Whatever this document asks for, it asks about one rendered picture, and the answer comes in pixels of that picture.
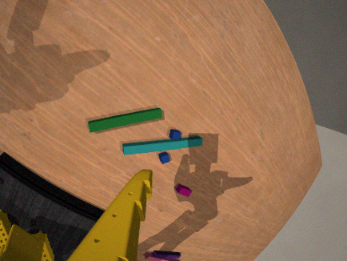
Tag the magenta rectangular block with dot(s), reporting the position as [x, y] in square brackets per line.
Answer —
[183, 190]

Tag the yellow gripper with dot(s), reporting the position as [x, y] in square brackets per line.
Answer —
[114, 237]

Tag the green rod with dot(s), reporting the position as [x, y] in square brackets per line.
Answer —
[124, 119]

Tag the dark purple rod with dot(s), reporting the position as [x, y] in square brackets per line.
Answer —
[166, 254]

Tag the pink rod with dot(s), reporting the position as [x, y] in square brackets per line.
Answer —
[149, 256]

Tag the turquoise rod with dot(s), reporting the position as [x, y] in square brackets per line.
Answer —
[161, 145]

